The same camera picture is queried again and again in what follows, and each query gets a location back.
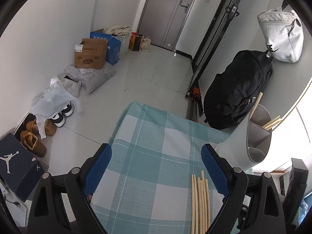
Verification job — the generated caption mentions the wooden chopstick on table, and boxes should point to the wooden chopstick on table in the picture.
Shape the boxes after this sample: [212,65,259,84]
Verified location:
[191,174,195,234]
[205,179,210,231]
[194,175,199,233]
[197,177,205,234]

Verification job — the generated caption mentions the navy Jordan shoe box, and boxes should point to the navy Jordan shoe box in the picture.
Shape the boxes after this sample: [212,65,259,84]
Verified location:
[0,133,44,202]

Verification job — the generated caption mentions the white utensil holder cylinder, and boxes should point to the white utensil holder cylinder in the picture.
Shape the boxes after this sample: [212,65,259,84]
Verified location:
[215,105,272,171]

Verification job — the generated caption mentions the brown shoe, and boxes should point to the brown shoe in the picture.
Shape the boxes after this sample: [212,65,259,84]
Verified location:
[25,119,58,137]
[20,130,47,157]

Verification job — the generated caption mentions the chopstick in holder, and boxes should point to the chopstick in holder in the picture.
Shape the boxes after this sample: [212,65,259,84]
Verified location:
[249,92,263,119]
[262,116,281,130]

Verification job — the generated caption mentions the black white sneakers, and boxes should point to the black white sneakers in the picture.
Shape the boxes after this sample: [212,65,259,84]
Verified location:
[50,103,74,127]

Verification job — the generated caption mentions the white plastic bag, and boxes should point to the white plastic bag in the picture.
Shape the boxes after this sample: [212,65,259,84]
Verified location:
[29,83,82,139]

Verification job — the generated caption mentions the teal checked tablecloth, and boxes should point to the teal checked tablecloth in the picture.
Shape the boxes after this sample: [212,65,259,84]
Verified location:
[91,101,228,233]

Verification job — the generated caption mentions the black backpack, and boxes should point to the black backpack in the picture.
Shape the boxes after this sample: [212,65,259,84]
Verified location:
[203,50,273,130]

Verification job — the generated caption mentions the grey parcel bag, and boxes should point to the grey parcel bag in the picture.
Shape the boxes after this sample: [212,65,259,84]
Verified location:
[63,63,115,94]

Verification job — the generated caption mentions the brown cardboard box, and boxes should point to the brown cardboard box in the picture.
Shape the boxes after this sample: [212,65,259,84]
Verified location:
[74,39,108,69]

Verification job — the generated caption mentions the blue cardboard box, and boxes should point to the blue cardboard box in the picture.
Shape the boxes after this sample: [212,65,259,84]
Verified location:
[90,29,121,66]

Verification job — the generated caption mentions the white sling bag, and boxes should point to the white sling bag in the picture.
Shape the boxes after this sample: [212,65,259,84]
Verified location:
[257,5,304,63]

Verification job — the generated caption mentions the beige paper bag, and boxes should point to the beige paper bag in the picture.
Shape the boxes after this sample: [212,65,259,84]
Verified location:
[140,37,151,52]

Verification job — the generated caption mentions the cream cloth bundle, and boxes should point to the cream cloth bundle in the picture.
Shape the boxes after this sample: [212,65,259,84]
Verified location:
[105,25,131,36]

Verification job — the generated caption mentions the grey door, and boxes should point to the grey door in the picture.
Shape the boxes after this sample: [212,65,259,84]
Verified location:
[137,0,195,51]

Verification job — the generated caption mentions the black metal frame stand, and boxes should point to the black metal frame stand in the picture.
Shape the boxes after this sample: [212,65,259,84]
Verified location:
[185,0,241,97]

